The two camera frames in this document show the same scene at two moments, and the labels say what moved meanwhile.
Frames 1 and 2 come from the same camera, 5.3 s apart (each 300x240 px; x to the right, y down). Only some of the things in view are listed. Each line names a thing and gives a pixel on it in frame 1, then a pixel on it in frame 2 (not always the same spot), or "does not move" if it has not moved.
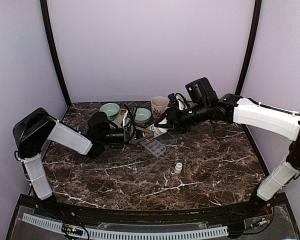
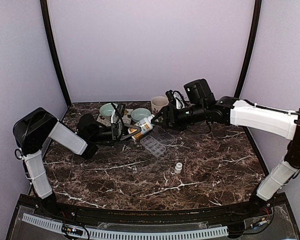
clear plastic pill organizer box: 157,146 does not move
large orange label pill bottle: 156,130 -> 146,125
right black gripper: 175,120 does not move
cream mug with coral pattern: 159,105 does not move
